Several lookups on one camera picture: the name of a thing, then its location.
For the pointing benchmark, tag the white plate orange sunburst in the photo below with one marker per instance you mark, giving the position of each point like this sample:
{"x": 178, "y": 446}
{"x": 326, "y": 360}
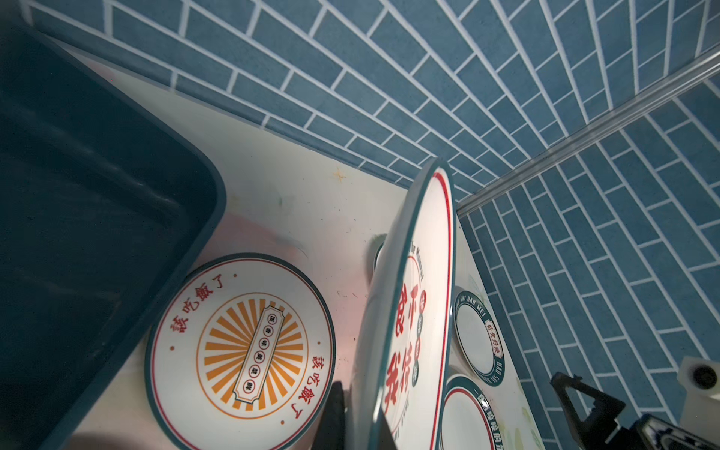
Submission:
{"x": 243, "y": 357}

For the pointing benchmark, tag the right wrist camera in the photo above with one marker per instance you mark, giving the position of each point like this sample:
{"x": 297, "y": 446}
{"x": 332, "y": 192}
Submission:
{"x": 700, "y": 414}

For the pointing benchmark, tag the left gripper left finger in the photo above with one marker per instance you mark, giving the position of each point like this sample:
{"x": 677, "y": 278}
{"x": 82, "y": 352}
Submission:
{"x": 330, "y": 434}

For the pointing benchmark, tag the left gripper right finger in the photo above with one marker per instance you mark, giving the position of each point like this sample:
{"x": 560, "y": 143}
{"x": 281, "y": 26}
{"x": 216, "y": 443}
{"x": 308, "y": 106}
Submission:
{"x": 380, "y": 435}

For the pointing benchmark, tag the white plate cloud emblem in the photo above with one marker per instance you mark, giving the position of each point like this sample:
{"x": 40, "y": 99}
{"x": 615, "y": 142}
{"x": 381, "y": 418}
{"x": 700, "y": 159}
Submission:
{"x": 375, "y": 251}

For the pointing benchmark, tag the white plate red characters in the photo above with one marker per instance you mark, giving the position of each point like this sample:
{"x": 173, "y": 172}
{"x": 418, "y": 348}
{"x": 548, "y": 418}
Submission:
{"x": 403, "y": 345}

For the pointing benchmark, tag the teal plastic bin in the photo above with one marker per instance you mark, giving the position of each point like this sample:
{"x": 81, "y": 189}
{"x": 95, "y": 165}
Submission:
{"x": 103, "y": 211}

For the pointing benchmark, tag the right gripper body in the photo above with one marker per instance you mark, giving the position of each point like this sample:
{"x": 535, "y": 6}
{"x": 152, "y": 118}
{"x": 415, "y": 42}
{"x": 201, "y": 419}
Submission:
{"x": 652, "y": 433}

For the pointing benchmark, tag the white plate lettered green rim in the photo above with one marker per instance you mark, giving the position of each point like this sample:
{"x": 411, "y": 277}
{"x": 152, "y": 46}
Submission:
{"x": 479, "y": 338}

